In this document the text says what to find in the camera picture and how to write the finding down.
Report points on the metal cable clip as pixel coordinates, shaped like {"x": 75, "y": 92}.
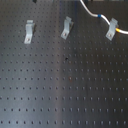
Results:
{"x": 68, "y": 24}
{"x": 112, "y": 29}
{"x": 29, "y": 31}

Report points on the right metal cable clip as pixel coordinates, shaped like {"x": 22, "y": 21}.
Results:
{"x": 112, "y": 29}

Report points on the middle metal cable clip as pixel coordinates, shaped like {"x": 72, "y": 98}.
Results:
{"x": 68, "y": 24}

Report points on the left metal cable clip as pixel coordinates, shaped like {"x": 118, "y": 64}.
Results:
{"x": 29, "y": 31}

